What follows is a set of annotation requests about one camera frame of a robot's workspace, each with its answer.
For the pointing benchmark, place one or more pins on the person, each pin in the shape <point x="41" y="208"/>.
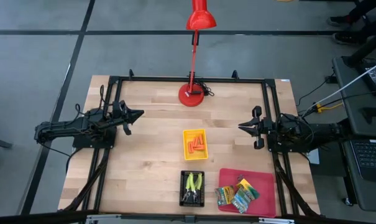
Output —
<point x="343" y="38"/>

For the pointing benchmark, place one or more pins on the black power adapter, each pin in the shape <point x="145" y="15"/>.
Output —
<point x="331" y="79"/>

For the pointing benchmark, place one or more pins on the black aluminium table frame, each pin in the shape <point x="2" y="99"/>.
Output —
<point x="159" y="79"/>

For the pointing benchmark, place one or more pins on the black device white label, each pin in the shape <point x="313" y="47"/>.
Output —
<point x="366" y="81"/>

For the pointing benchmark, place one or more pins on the colourful snack packets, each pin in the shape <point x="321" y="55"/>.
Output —
<point x="241" y="200"/>

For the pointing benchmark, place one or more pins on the grey side desk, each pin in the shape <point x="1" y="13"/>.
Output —
<point x="371" y="199"/>

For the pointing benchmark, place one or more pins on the yellow plastic basket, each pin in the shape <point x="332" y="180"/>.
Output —
<point x="195" y="156"/>

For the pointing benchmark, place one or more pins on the yellow green crayon box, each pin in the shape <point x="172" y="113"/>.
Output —
<point x="248" y="186"/>
<point x="225" y="195"/>

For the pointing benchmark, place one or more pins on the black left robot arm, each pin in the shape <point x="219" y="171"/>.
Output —
<point x="66" y="126"/>

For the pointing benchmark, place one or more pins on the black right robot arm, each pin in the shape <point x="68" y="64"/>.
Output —
<point x="318" y="130"/>

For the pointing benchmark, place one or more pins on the white table sticker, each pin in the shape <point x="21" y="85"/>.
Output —
<point x="284" y="80"/>

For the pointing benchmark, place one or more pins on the red flat tray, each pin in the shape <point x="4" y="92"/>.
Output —
<point x="262" y="186"/>

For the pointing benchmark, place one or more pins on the white paper sheet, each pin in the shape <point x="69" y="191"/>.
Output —
<point x="314" y="157"/>

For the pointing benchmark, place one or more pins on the black laptop computer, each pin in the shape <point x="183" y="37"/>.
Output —
<point x="371" y="155"/>

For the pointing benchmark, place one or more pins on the black slotted plastic basket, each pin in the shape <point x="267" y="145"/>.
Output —
<point x="181" y="186"/>

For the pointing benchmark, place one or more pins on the orange rectangular eraser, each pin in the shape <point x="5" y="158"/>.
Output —
<point x="201" y="140"/>
<point x="200" y="147"/>
<point x="190" y="148"/>
<point x="195" y="142"/>

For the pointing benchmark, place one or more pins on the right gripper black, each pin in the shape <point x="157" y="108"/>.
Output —
<point x="264" y="127"/>

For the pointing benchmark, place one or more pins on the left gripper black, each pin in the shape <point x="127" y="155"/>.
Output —
<point x="125" y="119"/>

